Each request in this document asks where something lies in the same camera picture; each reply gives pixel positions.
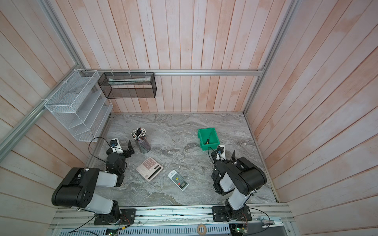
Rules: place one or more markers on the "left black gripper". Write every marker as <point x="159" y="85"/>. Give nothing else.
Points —
<point x="127" y="152"/>

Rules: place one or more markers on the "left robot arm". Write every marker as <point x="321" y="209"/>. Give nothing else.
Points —
<point x="77" y="189"/>

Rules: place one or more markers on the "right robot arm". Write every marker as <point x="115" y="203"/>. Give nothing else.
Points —
<point x="241" y="178"/>

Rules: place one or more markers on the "green plastic bin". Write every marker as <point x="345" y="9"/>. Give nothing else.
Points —
<point x="203" y="134"/>

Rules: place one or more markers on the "clear cup of pencils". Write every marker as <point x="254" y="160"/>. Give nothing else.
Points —
<point x="139" y="135"/>

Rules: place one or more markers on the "pink calculator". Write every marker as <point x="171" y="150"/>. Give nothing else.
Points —
<point x="149" y="169"/>

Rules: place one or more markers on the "white remote control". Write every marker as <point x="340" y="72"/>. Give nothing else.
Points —
<point x="178" y="180"/>

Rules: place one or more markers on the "roll of tape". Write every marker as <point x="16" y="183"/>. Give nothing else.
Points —
<point x="201" y="229"/>

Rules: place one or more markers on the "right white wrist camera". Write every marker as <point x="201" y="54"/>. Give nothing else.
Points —
<point x="221" y="152"/>

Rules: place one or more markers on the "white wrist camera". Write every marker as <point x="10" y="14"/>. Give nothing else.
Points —
<point x="221" y="152"/>
<point x="115" y="146"/>

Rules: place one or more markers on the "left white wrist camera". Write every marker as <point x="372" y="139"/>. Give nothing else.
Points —
<point x="115" y="146"/>

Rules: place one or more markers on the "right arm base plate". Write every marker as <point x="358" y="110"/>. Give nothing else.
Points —
<point x="227" y="213"/>

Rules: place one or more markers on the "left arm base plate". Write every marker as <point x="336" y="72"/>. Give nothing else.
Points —
<point x="122" y="216"/>

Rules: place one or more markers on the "black mesh wall basket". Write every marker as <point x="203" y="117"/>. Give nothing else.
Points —
<point x="117" y="85"/>

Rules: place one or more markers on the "white wire mesh shelf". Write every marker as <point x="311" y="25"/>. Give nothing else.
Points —
<point x="81" y="108"/>

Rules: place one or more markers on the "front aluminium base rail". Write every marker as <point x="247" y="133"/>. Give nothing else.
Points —
<point x="267" y="220"/>

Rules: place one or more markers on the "aluminium frame rail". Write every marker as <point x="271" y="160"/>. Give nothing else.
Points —
<point x="20" y="130"/>

